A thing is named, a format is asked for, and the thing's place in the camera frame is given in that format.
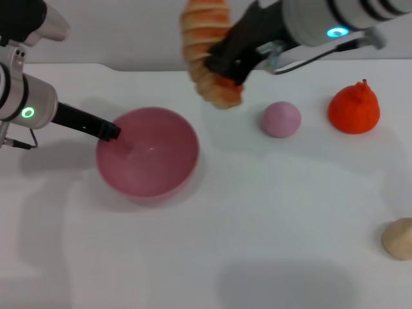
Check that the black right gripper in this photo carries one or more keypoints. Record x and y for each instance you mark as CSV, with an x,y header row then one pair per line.
x,y
257,29

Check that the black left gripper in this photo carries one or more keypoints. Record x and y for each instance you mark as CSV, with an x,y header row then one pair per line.
x,y
78,120

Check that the orange striped long bread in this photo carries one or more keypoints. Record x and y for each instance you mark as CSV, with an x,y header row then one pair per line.
x,y
201,35

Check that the pink plastic bowl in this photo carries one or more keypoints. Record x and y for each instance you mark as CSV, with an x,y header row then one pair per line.
x,y
154,167

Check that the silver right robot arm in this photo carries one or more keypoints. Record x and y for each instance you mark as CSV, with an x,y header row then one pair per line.
x,y
322,19

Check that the pink round toy peach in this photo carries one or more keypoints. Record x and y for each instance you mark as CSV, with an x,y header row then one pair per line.
x,y
281,120

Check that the red-orange toy fruit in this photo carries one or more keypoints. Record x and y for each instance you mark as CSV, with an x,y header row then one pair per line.
x,y
354,111

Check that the beige round bun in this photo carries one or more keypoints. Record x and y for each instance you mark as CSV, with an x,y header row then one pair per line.
x,y
399,239

